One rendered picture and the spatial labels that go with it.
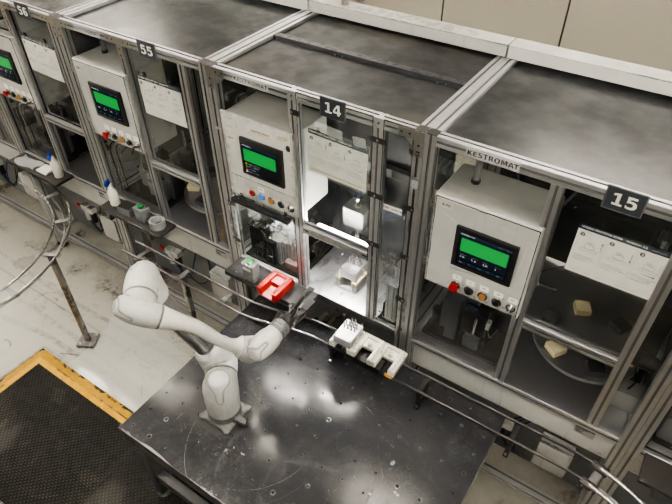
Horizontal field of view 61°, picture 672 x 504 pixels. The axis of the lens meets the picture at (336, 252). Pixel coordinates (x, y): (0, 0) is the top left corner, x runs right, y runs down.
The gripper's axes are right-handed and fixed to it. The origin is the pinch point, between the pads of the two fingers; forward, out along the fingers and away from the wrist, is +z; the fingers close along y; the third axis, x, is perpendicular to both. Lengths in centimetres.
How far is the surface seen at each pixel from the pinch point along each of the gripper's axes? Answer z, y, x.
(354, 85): 43, 88, 4
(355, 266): 39.1, -9.6, -1.5
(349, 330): 7.7, -19.6, -18.0
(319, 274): 33.6, -21.4, 18.1
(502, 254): 18, 53, -79
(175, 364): -13, -112, 105
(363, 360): 2.2, -29.0, -29.7
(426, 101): 47, 88, -28
